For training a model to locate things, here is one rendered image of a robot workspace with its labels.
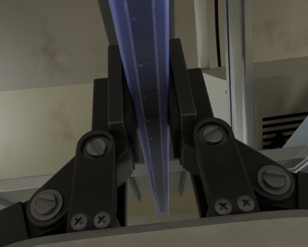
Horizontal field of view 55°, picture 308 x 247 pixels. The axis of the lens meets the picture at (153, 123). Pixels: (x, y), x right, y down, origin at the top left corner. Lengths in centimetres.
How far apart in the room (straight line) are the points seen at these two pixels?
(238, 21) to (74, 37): 313
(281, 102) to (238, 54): 24
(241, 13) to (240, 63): 9
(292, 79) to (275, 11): 271
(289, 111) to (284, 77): 9
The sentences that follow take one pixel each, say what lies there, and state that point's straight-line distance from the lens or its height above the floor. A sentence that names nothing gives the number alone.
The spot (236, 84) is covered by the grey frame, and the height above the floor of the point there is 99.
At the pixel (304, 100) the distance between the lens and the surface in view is 82.
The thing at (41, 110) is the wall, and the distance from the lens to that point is 394.
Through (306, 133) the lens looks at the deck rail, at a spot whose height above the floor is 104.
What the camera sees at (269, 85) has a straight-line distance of 76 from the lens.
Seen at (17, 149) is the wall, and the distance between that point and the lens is 428.
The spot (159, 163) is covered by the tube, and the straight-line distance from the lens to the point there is 17.
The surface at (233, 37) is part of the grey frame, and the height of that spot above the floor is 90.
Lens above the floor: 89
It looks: 16 degrees up
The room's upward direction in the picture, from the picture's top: 174 degrees clockwise
